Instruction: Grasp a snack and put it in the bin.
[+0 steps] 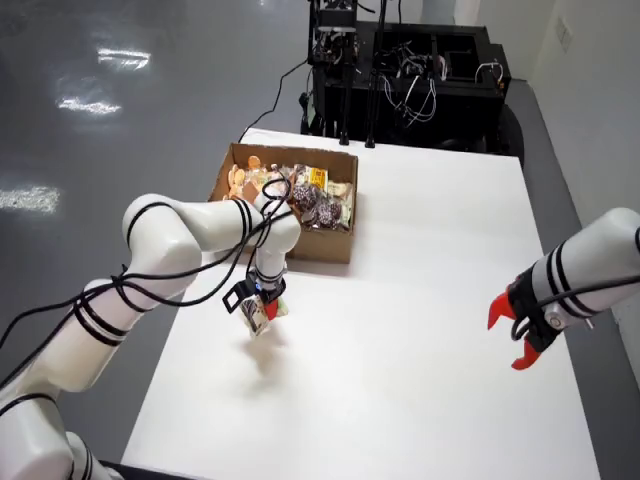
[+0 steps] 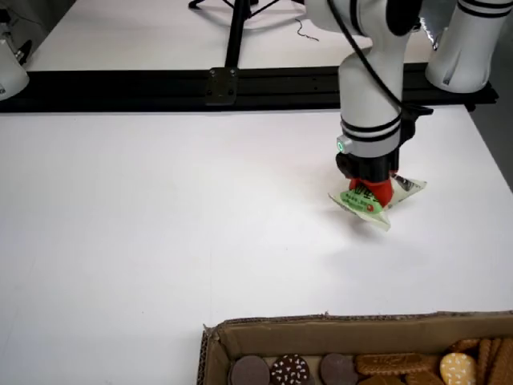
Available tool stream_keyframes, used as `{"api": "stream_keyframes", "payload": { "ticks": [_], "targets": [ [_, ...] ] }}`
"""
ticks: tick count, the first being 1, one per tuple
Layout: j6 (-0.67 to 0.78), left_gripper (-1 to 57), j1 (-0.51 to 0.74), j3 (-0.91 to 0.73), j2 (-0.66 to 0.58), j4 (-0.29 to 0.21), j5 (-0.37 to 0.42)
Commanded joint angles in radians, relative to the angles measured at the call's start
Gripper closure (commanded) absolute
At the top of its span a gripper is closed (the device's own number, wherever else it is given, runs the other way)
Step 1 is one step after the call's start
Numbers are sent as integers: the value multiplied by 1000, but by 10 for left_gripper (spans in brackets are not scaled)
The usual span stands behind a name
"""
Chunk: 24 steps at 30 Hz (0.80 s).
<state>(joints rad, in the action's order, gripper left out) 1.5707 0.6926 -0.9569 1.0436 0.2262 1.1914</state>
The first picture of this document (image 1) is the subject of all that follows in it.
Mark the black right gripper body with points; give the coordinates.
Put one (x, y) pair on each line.
(530, 310)

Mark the yellow snack packet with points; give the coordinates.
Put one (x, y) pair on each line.
(317, 177)

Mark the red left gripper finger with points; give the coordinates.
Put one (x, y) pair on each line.
(272, 310)

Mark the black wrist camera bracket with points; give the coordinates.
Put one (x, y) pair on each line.
(235, 299)

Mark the green snack packet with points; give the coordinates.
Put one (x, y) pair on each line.
(255, 322)

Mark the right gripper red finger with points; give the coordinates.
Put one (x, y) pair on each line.
(530, 357)
(500, 306)

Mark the black equipment cabinet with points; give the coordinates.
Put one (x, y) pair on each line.
(465, 115)

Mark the black stand pole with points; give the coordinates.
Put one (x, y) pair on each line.
(372, 100)
(345, 100)

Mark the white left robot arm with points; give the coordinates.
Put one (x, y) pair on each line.
(160, 235)

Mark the brown cardboard box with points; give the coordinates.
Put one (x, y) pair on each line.
(325, 245)

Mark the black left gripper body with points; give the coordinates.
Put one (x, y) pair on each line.
(270, 292)

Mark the plain dark round cookie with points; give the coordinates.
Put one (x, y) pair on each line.
(308, 218)

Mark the black electronics rack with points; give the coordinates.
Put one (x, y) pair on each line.
(332, 35)

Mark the chocolate cookie with white sprinkles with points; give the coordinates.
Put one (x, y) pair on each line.
(327, 212)
(303, 195)

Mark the cream snack packet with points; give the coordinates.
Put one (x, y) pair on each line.
(340, 189)

